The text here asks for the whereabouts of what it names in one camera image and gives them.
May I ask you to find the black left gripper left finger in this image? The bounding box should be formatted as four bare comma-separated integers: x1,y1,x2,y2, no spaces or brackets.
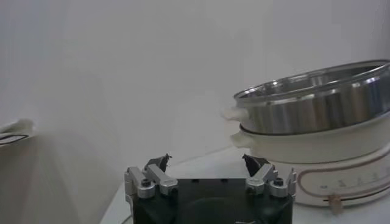
124,153,179,200

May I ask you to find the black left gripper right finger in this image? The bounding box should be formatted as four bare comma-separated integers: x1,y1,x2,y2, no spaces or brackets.
241,153,298,199

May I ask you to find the steel steamer pot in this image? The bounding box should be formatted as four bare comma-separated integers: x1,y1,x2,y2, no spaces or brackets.
230,112,390,215

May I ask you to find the stainless steel steamer basket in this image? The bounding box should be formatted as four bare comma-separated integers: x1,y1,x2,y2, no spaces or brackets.
222,59,390,136

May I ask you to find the white table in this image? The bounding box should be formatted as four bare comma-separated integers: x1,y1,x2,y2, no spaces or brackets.
100,145,390,224

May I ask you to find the white cloth bag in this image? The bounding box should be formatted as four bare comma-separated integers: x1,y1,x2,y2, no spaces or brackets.
0,118,35,149

